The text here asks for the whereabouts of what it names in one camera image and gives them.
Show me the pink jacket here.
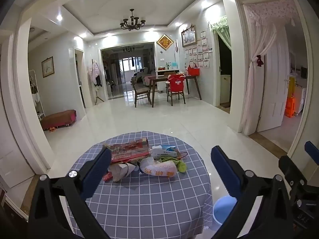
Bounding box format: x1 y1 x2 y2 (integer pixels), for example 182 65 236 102
88 60 100 85

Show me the white cardboard medicine box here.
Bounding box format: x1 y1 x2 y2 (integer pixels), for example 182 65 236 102
151 145 181 160

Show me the black chandelier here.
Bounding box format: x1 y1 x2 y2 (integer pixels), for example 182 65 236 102
120 9 146 31

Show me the orange toy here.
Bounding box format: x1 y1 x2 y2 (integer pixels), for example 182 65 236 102
285 97 297 117

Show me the white shelf rack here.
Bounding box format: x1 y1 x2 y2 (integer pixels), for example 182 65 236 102
29 70 46 120

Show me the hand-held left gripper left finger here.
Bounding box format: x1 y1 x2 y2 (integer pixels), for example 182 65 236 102
28 146 112 239

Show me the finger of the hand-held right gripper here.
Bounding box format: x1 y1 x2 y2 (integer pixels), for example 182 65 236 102
278 156 307 195
304 141 319 165

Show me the wooden dining table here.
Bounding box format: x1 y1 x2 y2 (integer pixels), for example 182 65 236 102
149 75 202 108

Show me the green cloth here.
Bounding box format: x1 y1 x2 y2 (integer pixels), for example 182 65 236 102
159 156 187 173

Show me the crumpled grey paper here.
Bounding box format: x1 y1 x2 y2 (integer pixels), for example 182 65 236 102
108 162 140 182

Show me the round checkered table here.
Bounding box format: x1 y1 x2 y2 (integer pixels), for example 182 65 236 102
66 131 213 239

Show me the blue plastic bucket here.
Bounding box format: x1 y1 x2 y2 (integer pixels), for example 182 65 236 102
213 195 241 229

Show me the wooden coat rack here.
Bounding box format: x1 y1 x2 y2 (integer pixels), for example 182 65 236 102
93 60 105 106

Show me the white low cabinet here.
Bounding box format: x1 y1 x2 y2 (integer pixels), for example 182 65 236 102
220 73 232 104

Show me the gold framed picture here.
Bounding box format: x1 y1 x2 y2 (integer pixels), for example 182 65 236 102
181 25 197 48

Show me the wooden dining chair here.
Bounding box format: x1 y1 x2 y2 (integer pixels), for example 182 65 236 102
131 77 152 108

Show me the brown pink bench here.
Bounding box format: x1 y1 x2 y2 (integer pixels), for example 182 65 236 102
40 110 77 131

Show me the white sideboard cabinet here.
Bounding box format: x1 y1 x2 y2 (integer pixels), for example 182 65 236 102
156 68 180 93

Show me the white door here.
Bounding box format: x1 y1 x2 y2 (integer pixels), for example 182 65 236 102
257 24 291 133

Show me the pink lace curtain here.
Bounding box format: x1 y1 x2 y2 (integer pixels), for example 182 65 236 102
240 0 298 133

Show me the brown red paper bag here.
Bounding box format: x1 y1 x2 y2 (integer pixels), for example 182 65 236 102
103 137 152 165

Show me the grey sofa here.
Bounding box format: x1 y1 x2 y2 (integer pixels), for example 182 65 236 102
132 67 155 85

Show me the framed flower painting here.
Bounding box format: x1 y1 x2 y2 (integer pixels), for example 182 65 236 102
41 56 54 78

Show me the white orange plastic bag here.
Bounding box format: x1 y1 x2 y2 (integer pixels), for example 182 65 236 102
140 157 178 178

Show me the red diamond wall decoration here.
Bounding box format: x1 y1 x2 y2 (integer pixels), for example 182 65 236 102
156 34 174 52

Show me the wooden chair with cover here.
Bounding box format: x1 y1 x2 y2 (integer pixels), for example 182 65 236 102
166 73 187 106

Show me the red chair cover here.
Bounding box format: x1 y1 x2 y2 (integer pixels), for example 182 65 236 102
168 73 186 94

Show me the group of wall certificates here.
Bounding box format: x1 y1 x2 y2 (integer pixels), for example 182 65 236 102
184 30 213 68

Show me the green door curtain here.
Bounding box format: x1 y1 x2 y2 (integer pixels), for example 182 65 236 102
209 15 232 51

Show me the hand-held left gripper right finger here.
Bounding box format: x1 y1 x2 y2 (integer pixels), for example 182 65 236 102
211 146 297 239

